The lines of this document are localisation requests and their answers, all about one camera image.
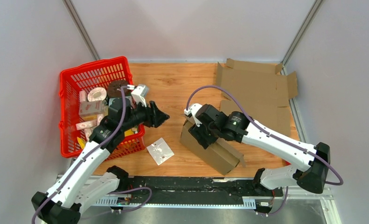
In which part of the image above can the pink white tape roll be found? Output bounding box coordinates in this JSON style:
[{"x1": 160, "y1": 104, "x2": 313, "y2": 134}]
[{"x1": 87, "y1": 87, "x2": 107, "y2": 102}]

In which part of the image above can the aluminium front rail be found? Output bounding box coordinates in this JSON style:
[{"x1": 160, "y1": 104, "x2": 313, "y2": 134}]
[{"x1": 48, "y1": 175, "x2": 335, "y2": 208}]

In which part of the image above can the red plastic basket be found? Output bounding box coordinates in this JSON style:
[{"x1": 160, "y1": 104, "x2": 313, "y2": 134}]
[{"x1": 58, "y1": 56, "x2": 133, "y2": 158}]

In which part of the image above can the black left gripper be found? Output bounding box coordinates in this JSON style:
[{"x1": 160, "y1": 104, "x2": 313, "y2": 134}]
[{"x1": 121, "y1": 98, "x2": 170, "y2": 132}]

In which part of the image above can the clear plastic bag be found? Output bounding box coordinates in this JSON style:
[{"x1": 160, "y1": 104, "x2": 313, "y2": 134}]
[{"x1": 146, "y1": 138, "x2": 174, "y2": 166}]

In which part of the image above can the brown cardboard box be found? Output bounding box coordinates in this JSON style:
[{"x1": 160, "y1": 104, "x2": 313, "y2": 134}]
[{"x1": 180, "y1": 120, "x2": 246, "y2": 175}]

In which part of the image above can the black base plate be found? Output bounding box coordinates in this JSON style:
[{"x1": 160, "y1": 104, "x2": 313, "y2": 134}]
[{"x1": 116, "y1": 176, "x2": 283, "y2": 205}]

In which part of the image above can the brown round cake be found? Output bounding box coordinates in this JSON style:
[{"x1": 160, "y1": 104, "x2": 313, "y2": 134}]
[{"x1": 107, "y1": 80, "x2": 129, "y2": 98}]

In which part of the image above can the pink white carton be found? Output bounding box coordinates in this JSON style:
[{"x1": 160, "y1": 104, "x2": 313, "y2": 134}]
[{"x1": 78, "y1": 100, "x2": 106, "y2": 120}]

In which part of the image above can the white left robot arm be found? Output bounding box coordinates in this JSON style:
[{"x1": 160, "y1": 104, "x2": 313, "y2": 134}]
[{"x1": 31, "y1": 97, "x2": 170, "y2": 224}]

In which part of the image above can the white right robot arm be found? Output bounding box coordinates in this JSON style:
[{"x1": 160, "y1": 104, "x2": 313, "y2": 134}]
[{"x1": 184, "y1": 104, "x2": 331, "y2": 196}]

